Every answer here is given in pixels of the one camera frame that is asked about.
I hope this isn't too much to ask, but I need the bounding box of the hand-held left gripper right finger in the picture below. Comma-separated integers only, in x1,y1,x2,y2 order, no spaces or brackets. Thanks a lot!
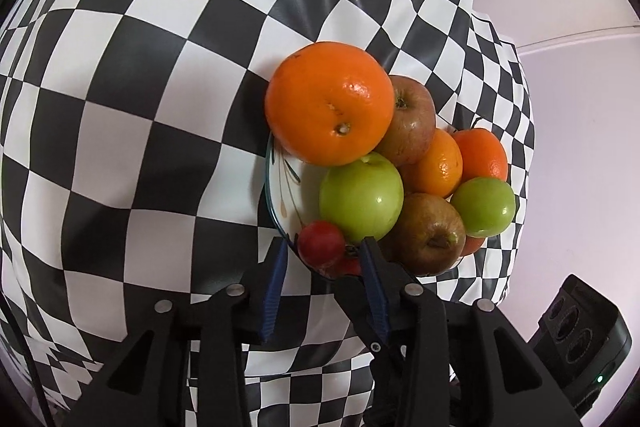
359,236,583,427

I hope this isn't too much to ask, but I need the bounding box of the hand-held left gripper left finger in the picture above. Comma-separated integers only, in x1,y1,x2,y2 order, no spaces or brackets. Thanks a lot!
67,239,291,427

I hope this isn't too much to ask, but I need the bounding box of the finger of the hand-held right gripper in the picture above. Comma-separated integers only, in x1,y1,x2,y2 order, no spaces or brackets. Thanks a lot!
334,277,448,427

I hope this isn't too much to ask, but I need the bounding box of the red cherry tomato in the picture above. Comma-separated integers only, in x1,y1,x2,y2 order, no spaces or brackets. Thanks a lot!
298,221,347,269
330,252,364,278

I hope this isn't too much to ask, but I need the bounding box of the red striped apple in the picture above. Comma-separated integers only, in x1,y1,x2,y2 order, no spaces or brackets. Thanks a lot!
382,193,467,277

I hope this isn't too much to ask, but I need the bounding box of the large green apple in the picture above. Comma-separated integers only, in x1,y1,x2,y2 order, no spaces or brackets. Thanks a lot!
319,152,405,244

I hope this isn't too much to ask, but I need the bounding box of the white patterned plate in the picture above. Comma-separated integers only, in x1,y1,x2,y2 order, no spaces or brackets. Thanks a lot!
264,129,506,280

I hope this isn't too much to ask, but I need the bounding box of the small green apple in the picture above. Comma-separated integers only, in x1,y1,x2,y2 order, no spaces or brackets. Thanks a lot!
450,177,517,239

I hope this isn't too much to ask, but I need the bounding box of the dark textured orange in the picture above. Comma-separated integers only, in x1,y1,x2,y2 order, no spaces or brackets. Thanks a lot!
452,128,509,182

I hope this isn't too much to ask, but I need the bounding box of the dark red-brown apple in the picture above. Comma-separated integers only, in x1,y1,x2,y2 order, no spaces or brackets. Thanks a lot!
375,74,437,166

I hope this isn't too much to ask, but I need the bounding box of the large bright orange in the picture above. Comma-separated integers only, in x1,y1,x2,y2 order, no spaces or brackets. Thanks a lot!
264,42,396,166

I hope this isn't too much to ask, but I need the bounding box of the black and white checkered tablecloth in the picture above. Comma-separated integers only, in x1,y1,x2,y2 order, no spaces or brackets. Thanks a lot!
0,0,536,427

